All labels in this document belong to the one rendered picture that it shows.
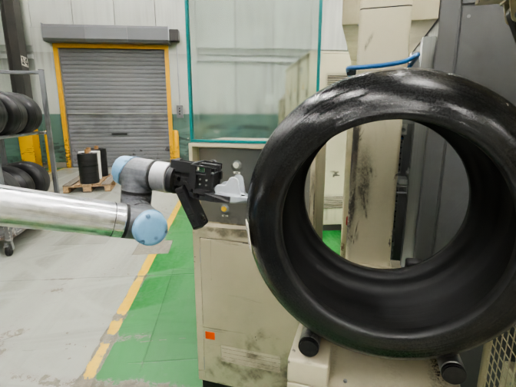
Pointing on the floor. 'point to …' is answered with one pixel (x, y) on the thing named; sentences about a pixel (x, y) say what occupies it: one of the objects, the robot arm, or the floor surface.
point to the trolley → (9, 176)
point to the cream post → (376, 138)
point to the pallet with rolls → (91, 171)
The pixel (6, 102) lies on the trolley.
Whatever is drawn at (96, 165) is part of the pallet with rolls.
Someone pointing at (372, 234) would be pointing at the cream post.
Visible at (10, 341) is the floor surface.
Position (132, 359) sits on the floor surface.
